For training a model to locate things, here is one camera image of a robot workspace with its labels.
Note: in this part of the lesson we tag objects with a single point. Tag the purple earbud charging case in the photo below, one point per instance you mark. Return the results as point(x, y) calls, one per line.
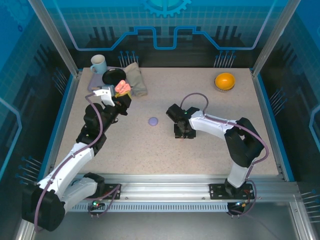
point(153, 121)

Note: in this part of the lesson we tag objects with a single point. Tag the pink earbud charging case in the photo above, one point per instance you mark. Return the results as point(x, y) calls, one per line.
point(122, 87)

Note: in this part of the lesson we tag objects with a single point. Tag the lavender tray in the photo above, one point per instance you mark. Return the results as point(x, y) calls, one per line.
point(95, 81)

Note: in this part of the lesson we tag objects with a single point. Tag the woven coaster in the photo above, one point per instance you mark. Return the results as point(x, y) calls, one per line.
point(225, 91)

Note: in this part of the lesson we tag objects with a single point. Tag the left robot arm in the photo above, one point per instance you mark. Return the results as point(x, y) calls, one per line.
point(72, 162)

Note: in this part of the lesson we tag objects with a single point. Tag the aluminium frame post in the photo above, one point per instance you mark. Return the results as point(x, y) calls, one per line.
point(56, 37)
point(274, 37)

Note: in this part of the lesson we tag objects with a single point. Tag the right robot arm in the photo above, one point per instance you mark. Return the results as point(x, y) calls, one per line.
point(240, 142)

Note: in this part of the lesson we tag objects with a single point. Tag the orange bowl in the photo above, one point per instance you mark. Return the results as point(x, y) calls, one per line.
point(225, 80)

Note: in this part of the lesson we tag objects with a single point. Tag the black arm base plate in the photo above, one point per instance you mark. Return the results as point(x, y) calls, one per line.
point(217, 191)
point(112, 192)

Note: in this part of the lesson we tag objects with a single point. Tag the beige folded cloth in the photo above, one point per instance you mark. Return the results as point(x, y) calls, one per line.
point(137, 77)

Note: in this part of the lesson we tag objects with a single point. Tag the light blue mug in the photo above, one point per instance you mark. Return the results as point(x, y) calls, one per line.
point(100, 67)

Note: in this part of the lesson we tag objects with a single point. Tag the black plate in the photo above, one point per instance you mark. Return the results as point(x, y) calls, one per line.
point(112, 76)

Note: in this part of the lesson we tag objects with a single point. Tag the power connector with LED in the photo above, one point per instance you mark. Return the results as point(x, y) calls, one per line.
point(241, 205)
point(96, 204)

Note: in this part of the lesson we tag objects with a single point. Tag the aluminium mounting rail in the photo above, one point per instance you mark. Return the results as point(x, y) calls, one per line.
point(162, 187)

